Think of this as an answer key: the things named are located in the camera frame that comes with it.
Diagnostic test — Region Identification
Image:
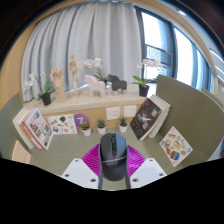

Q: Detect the black wooden horse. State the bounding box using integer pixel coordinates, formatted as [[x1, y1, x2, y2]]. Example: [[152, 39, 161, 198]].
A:
[[107, 73, 128, 93]]

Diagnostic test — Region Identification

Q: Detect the food sticker sheet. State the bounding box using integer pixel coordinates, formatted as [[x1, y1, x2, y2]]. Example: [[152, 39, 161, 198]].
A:
[[159, 125, 194, 168]]

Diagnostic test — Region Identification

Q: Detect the wooden artist mannequin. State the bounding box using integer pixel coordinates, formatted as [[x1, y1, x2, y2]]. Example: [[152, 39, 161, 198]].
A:
[[68, 53, 83, 98]]

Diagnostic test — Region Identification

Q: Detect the window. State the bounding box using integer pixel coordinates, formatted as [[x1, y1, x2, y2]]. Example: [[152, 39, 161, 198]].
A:
[[134, 6, 221, 101]]

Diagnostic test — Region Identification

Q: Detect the white wall socket plate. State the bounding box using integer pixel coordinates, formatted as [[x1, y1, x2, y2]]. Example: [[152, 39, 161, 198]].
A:
[[123, 105, 138, 119], [105, 106, 121, 121]]

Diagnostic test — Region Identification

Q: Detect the black cover book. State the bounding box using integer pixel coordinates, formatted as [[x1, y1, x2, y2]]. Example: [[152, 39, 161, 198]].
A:
[[129, 97, 163, 141]]

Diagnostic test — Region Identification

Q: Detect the small succulent white pot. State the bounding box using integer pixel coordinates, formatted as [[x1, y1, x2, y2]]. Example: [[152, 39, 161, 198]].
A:
[[118, 116, 129, 134], [80, 121, 92, 137], [96, 119, 107, 135]]

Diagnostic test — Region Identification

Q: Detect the black computer mouse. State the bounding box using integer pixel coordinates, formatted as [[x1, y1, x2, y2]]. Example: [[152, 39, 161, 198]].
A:
[[98, 132, 130, 182]]

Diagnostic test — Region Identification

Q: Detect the light wooden desk shelf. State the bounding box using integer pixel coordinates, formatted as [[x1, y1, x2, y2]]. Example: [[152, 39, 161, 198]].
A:
[[23, 88, 148, 134]]

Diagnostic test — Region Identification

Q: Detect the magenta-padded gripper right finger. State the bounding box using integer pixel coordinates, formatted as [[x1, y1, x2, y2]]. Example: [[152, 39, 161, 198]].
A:
[[125, 144, 168, 190]]

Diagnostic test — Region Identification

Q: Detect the red-edged photo magazine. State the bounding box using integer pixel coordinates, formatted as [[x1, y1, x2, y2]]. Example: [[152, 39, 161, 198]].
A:
[[21, 107, 54, 151]]

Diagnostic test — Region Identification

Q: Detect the thick white book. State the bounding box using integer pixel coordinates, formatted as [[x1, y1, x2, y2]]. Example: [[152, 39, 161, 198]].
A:
[[12, 107, 34, 150]]

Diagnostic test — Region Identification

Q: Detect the purple round number sign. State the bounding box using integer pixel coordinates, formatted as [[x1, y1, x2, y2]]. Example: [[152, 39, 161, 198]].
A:
[[73, 113, 90, 128]]

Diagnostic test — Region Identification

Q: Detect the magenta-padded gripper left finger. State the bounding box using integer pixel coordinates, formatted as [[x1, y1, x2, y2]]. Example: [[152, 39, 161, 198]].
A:
[[60, 143, 101, 190]]

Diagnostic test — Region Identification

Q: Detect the pink wooden horse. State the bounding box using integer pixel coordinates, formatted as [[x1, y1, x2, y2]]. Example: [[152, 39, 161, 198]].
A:
[[83, 74, 107, 98]]

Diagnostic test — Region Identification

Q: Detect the white object sticker card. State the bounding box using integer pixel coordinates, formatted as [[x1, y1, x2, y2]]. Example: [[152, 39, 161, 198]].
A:
[[47, 113, 78, 136]]

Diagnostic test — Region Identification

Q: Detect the white orchid black pot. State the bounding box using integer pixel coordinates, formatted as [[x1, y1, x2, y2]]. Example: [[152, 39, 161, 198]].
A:
[[83, 57, 109, 84], [22, 72, 56, 107], [129, 58, 165, 98]]

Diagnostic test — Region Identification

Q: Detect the wooden hand model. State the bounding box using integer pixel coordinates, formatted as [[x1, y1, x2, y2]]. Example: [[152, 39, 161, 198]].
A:
[[49, 67, 68, 104]]

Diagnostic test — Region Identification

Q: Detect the green felt desk partition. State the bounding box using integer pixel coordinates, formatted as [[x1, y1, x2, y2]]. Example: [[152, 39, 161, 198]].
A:
[[154, 74, 224, 164], [0, 92, 26, 159]]

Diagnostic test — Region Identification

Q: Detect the grey curtain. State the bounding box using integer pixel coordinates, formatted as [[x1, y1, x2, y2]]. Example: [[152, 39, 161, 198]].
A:
[[20, 1, 144, 101]]

